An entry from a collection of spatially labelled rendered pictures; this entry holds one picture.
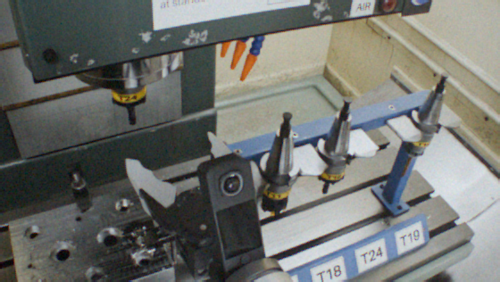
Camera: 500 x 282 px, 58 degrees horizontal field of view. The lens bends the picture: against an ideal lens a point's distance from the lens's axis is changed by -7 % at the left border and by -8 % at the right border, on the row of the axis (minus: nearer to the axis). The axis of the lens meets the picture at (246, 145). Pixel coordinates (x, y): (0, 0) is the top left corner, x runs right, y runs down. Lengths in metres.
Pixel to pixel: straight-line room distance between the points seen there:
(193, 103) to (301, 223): 0.50
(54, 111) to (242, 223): 0.86
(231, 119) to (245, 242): 1.42
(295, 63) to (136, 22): 1.62
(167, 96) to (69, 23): 0.92
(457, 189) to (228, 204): 1.11
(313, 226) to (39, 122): 0.72
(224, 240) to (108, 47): 0.20
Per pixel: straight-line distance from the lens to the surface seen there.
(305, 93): 2.04
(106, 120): 1.29
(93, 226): 1.01
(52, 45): 0.41
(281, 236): 1.09
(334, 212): 1.16
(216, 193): 0.43
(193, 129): 1.43
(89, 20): 0.40
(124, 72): 0.59
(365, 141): 0.87
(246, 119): 1.86
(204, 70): 1.34
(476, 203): 1.46
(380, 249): 1.07
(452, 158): 1.54
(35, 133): 1.28
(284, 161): 0.75
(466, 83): 1.51
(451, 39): 1.52
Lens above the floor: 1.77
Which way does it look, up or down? 43 degrees down
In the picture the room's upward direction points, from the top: 5 degrees clockwise
